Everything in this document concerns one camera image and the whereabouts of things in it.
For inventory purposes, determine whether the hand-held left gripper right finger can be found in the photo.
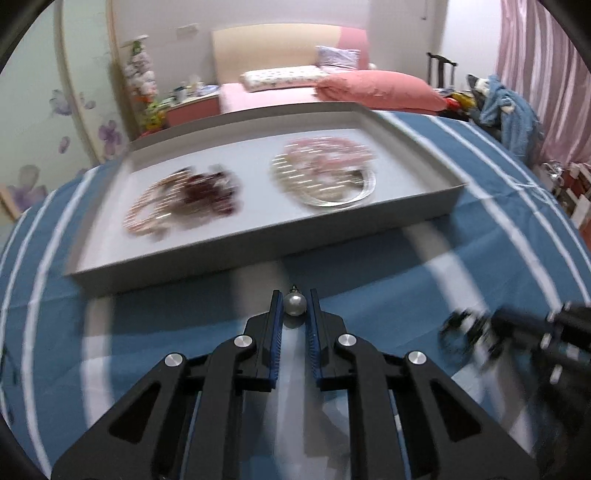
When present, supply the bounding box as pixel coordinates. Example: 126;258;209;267
305;288;541;480

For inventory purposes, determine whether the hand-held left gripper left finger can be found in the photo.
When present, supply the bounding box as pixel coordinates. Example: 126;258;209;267
51;290;283;480

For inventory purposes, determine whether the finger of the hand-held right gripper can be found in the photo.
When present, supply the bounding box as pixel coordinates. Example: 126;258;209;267
531;339;591;372
490;301;591;344

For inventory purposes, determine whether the large white pearl pendant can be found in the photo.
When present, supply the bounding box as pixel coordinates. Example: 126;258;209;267
283;285;305;318

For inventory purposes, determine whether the black bead necklace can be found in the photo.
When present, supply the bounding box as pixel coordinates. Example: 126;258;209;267
438;308;497;365

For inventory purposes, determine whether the grey cardboard box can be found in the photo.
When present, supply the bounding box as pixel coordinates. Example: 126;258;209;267
62;102;468;296

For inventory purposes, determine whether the thin silver bangle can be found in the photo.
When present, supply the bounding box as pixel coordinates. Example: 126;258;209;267
286;166;377;210

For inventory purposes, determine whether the white pearl necklace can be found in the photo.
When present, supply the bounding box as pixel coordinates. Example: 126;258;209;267
270;148;333;204

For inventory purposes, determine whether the dark red bead bracelet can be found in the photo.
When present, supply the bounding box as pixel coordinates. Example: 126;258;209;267
178;168;243;220

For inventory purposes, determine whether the rose gold bracelet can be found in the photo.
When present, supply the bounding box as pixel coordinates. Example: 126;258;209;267
122;178;195;238

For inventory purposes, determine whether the pink bead bracelet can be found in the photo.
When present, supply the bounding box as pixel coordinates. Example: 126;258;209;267
281;136;377;176

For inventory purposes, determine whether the blue white striped blanket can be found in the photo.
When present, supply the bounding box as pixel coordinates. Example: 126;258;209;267
0;111;591;480

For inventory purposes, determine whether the white rack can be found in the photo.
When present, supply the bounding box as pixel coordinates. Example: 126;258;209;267
542;161;591;227

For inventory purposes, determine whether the blue fleece garment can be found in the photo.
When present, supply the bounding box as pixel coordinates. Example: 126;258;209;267
475;76;543;160

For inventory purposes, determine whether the pile of colourful bags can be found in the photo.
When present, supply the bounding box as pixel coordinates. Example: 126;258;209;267
443;90;481;123

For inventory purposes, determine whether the pink bed sheet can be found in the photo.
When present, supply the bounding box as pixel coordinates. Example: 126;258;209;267
218;83;324;114

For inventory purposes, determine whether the pink nightstand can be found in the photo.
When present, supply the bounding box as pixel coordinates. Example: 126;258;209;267
164;88;221;127

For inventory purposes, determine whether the pink pillow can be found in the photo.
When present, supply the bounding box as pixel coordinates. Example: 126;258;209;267
315;70;448;115

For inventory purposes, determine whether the white patterned pillow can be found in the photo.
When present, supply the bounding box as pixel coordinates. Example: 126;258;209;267
239;65;329;93

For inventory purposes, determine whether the pink striped curtain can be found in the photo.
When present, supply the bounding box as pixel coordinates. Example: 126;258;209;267
496;0;591;167

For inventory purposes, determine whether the dark wooden chair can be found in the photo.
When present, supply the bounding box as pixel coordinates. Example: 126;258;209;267
427;52;459;90

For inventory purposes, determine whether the purple patterned pillow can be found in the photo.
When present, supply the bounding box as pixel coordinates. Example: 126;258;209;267
315;45;362;72

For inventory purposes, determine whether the cream pink bed headboard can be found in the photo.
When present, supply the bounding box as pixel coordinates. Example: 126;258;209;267
211;24;370;86

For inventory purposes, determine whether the artificial flower bouquet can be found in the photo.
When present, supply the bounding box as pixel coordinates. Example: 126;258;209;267
122;39;167;134

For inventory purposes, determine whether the floral sliding wardrobe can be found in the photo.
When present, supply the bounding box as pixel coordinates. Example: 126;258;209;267
0;0;134;227

